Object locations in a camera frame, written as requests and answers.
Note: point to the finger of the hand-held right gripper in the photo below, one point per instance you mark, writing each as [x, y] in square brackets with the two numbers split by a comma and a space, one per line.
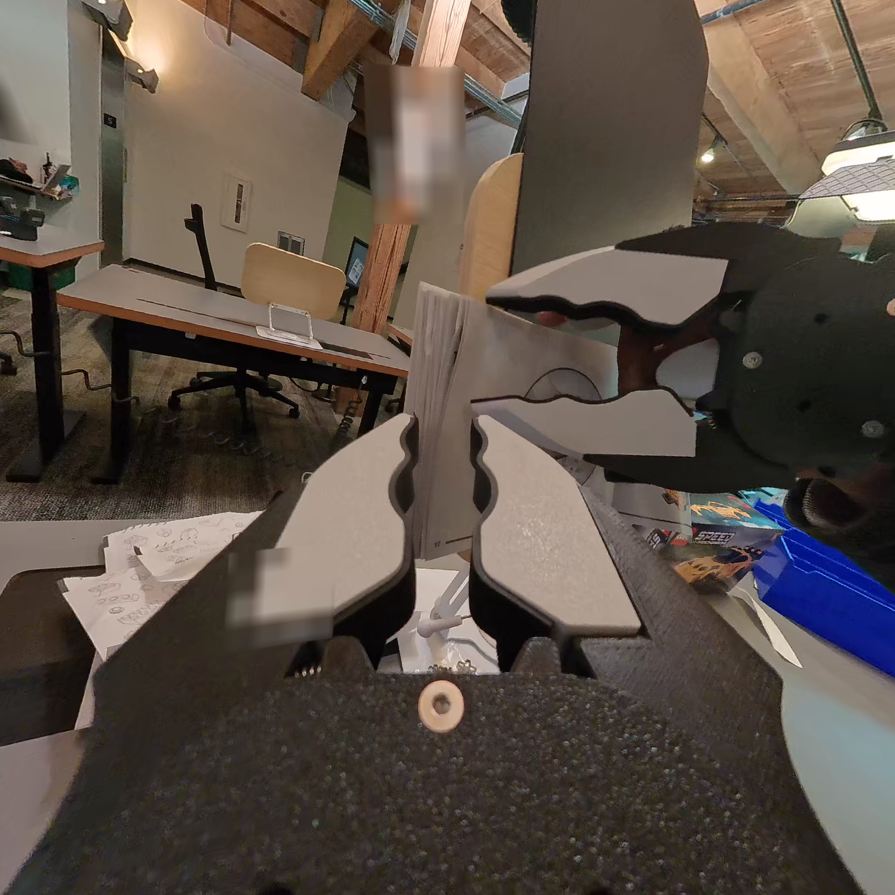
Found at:
[615, 426]
[629, 280]

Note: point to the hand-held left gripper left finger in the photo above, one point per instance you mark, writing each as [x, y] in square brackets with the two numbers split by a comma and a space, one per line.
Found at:
[342, 503]

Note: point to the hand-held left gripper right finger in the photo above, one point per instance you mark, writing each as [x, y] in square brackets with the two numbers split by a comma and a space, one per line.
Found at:
[552, 552]

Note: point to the instruction booklet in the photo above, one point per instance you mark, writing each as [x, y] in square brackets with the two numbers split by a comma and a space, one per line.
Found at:
[447, 454]

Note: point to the person's right forearm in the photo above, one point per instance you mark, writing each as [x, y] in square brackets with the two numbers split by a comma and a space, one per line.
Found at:
[839, 510]

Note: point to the black toy set box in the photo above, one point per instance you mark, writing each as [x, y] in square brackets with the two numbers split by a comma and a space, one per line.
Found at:
[713, 538]

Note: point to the person's right hand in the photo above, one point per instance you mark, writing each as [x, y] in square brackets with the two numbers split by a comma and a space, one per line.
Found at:
[638, 363]

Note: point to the dark grey flat panel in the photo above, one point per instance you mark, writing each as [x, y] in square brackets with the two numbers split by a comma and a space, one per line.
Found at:
[608, 140]

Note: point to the white book stand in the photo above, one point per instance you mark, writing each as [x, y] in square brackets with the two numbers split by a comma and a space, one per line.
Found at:
[493, 224]

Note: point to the black office chair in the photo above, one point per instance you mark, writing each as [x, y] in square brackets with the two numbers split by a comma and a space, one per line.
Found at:
[238, 383]

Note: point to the pendant ceiling lamp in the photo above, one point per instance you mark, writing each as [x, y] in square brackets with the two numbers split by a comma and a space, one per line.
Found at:
[860, 157]

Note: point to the white paper strip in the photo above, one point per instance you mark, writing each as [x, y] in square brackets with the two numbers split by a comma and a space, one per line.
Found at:
[769, 629]

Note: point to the computer monitor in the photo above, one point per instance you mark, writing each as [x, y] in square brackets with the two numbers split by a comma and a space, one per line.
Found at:
[356, 262]

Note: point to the blue plastic bin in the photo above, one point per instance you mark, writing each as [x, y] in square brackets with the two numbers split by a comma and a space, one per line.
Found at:
[825, 594]

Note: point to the grey office desk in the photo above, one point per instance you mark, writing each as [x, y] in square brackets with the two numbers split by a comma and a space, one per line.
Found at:
[175, 300]
[42, 248]

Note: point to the wooden post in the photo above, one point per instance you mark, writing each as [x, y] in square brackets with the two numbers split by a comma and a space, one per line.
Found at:
[381, 280]

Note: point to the white wall frame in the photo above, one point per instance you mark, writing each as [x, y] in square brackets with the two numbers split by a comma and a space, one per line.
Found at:
[236, 199]

